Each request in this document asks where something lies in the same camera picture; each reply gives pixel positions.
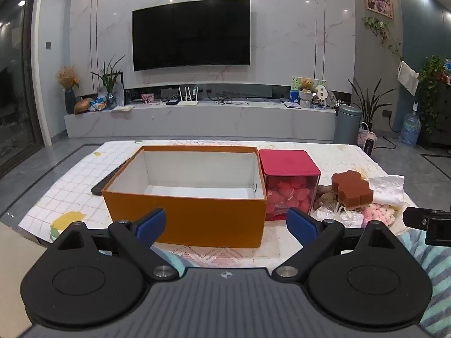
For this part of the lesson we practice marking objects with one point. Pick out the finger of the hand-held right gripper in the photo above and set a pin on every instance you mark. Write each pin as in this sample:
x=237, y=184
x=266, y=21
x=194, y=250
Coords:
x=437, y=225

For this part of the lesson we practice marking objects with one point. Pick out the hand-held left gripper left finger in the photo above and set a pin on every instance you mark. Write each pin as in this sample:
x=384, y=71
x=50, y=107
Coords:
x=151, y=227

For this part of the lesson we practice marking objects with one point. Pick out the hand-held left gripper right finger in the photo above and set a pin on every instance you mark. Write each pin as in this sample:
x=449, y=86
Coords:
x=301, y=227

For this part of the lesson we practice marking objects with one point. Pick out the orange cardboard box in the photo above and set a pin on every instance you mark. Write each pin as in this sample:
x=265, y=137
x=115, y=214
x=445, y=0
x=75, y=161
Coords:
x=183, y=211

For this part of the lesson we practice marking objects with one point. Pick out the clear plastic wrap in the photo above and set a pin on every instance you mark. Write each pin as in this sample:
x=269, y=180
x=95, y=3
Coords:
x=338, y=217

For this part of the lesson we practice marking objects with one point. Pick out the white textured towel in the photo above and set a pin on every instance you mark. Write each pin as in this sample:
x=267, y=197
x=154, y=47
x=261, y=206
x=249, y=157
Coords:
x=387, y=186

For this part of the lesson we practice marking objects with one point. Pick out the brown bear-shaped sponge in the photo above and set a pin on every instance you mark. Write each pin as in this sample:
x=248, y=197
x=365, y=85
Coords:
x=352, y=190

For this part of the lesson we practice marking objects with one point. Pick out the pile of pink round puffs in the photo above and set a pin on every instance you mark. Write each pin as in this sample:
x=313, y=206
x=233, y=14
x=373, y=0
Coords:
x=289, y=193

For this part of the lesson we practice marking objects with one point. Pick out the teal striped fleece clothing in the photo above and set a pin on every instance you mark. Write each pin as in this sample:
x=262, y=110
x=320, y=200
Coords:
x=437, y=271

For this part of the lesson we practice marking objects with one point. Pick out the black remote control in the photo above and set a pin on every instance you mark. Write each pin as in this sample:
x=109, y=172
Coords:
x=109, y=181

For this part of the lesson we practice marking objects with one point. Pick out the red-lidded clear container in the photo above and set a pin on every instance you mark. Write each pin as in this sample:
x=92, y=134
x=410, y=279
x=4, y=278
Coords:
x=289, y=163

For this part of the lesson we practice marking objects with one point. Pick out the white lace tablecloth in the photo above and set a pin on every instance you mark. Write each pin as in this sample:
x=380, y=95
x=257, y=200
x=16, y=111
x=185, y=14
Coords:
x=352, y=158

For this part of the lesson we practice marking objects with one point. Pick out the checked lemon-print tablecloth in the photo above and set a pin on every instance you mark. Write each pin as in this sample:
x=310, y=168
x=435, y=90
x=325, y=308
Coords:
x=70, y=183

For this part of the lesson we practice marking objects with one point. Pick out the blue water jug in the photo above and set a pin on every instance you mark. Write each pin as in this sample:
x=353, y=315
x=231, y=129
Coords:
x=410, y=130

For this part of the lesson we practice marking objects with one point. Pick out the dark shelf cabinet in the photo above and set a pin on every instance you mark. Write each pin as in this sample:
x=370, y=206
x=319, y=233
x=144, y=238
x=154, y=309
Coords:
x=440, y=123

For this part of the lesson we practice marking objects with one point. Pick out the pink small heater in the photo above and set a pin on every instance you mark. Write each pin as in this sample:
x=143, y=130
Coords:
x=368, y=144

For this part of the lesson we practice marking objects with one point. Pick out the grey trash can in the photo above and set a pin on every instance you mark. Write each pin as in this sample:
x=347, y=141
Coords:
x=347, y=126

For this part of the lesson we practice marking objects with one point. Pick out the pale papers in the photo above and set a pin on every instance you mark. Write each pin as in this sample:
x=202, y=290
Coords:
x=123, y=107

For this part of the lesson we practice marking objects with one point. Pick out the marble television cabinet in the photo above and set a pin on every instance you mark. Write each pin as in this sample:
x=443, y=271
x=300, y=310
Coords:
x=211, y=119

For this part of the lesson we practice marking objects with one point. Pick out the small black box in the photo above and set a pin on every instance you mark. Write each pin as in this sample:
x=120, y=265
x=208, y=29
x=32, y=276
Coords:
x=172, y=102

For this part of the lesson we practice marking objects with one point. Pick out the small pink photo card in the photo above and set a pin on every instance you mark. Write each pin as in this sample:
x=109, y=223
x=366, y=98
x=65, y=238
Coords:
x=148, y=98

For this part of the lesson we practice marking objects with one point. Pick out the white router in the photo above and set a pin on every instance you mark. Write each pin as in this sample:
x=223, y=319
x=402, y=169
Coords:
x=186, y=102

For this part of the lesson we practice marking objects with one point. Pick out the blue and white snack bags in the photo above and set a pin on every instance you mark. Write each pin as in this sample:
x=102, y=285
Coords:
x=98, y=104

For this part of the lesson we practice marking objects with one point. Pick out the long-leaved potted plant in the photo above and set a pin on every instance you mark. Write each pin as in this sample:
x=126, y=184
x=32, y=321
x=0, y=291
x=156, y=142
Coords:
x=370, y=105

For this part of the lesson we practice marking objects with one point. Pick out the brown round bag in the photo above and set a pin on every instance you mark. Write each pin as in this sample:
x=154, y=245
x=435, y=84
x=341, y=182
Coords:
x=84, y=105

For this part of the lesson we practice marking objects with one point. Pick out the small brown teddy bear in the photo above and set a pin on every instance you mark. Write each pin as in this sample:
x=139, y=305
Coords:
x=306, y=84

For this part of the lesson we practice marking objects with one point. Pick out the green standing card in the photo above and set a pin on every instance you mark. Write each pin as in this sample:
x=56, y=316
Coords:
x=295, y=81

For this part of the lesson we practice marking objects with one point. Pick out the leafy green shelf plant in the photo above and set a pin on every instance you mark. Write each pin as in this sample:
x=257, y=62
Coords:
x=431, y=77

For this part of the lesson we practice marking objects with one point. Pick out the dark blue vase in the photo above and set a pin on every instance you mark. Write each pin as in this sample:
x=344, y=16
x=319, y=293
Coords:
x=69, y=102

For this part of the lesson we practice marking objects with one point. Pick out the beige sofa cushion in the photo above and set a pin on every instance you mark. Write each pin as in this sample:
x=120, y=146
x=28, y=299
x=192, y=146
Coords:
x=14, y=288

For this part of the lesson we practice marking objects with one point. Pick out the white hanging cloth bag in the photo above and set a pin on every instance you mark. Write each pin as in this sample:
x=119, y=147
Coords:
x=408, y=77

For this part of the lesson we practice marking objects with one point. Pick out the green plant in glass vase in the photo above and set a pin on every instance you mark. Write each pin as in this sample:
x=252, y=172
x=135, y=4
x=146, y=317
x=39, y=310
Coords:
x=109, y=77

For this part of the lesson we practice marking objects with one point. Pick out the dried yellow flowers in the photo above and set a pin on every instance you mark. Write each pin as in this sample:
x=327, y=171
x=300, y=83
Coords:
x=67, y=75

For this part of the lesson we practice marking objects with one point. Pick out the sliding glass door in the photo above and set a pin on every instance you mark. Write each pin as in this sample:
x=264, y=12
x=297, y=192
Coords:
x=17, y=77

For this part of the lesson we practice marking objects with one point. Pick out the hanging green vine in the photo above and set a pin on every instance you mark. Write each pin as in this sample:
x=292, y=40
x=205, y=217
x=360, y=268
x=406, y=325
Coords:
x=382, y=31

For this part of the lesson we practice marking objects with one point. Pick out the wall socket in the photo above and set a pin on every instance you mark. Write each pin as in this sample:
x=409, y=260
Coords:
x=387, y=113

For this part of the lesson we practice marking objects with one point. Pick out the black wall television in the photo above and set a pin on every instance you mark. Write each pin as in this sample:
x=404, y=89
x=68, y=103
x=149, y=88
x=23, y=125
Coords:
x=192, y=35

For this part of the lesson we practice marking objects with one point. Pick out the wooden framed wall picture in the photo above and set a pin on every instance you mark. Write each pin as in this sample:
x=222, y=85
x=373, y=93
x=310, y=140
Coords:
x=378, y=2

